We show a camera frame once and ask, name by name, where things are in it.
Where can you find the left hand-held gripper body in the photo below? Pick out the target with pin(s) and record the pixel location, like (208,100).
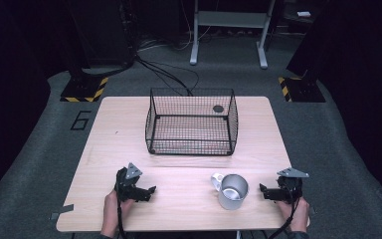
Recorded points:
(127,186)

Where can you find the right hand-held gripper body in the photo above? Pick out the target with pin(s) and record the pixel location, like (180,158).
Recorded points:
(290,191)

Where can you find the silver metal cup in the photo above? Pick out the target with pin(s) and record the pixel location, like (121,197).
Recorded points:
(235,199)

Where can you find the person's right hand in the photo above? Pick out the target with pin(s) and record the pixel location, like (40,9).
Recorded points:
(298,215)

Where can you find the person's left hand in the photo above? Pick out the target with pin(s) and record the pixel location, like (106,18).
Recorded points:
(110,212)

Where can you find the grey tape strip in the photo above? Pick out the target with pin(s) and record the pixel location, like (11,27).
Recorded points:
(61,211)

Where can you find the round dark table sticker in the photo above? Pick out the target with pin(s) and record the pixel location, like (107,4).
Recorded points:
(218,109)

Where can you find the dark curtain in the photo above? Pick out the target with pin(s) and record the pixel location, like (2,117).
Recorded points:
(358,83)
(10,83)

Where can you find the black equipment cabinet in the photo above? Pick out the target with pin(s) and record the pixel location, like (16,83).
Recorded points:
(106,30)

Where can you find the small white box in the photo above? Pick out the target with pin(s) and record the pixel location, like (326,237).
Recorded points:
(303,14)

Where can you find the hazard-striped stand base plate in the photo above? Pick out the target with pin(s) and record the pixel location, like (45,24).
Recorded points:
(301,90)
(81,91)

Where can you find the white metal desk frame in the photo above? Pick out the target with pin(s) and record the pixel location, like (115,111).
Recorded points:
(232,19)

